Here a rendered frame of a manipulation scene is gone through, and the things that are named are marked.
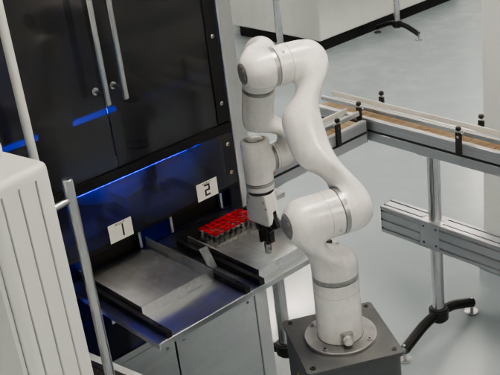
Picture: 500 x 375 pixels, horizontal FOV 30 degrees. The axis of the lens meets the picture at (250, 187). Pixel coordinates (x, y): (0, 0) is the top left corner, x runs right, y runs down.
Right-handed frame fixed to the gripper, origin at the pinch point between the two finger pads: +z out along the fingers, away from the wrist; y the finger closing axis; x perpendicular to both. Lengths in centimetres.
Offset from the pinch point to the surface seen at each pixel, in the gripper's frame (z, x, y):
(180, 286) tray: 4.5, -30.7, -4.2
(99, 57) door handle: -61, -31, -24
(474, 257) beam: 49, 94, 5
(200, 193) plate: -6.4, -0.6, -30.1
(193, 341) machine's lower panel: 44, -13, -31
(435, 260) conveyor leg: 58, 96, -15
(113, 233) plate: -6.6, -34.4, -29.9
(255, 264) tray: 7.7, -5.3, -0.6
